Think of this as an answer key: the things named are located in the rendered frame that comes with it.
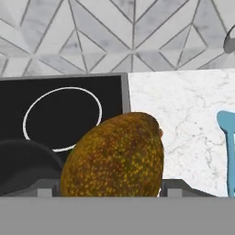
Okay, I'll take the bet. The black hob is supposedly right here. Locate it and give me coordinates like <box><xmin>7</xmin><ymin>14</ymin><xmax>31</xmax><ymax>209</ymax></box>
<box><xmin>0</xmin><ymin>73</ymin><xmax>132</xmax><ymax>162</ymax></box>

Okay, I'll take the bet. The grey metal tap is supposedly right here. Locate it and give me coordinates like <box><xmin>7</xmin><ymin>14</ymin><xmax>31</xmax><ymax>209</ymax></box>
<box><xmin>222</xmin><ymin>25</ymin><xmax>235</xmax><ymax>55</ymax></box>

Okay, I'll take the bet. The light blue spatula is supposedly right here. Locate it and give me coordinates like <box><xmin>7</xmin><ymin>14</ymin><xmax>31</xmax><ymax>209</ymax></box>
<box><xmin>216</xmin><ymin>110</ymin><xmax>235</xmax><ymax>197</ymax></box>

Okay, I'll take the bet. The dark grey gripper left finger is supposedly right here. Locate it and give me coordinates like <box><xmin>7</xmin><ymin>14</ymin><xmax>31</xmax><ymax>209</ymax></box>
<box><xmin>5</xmin><ymin>178</ymin><xmax>62</xmax><ymax>197</ymax></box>

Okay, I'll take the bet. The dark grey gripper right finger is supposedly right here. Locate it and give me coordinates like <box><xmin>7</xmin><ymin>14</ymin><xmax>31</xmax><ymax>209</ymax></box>
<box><xmin>159</xmin><ymin>178</ymin><xmax>217</xmax><ymax>197</ymax></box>

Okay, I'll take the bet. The black pot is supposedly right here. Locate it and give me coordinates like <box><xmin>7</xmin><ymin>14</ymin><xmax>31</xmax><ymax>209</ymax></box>
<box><xmin>0</xmin><ymin>139</ymin><xmax>64</xmax><ymax>197</ymax></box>

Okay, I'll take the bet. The brown speckled avocado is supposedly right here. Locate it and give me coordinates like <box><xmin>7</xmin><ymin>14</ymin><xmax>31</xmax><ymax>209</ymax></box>
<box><xmin>60</xmin><ymin>111</ymin><xmax>165</xmax><ymax>197</ymax></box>

